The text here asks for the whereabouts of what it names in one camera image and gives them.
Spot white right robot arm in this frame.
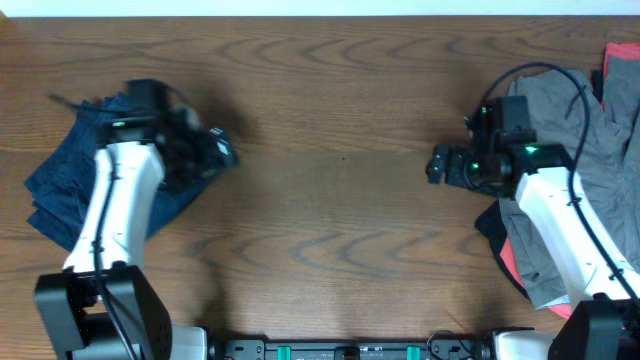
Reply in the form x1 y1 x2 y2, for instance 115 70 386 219
425 144 639 359

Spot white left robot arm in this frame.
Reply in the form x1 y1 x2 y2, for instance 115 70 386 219
34 105 235 359

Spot black garment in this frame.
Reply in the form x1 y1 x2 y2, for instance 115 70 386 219
474 200 529 299

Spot grey shirt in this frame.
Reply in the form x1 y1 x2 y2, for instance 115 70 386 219
499 59 639 308

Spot folded dark blue shorts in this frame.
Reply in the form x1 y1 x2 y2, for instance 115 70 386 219
24 93 221 251

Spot coral red garment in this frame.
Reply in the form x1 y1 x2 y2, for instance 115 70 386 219
498 43 639 317

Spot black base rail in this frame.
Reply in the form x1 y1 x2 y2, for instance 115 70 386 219
207 330 496 360

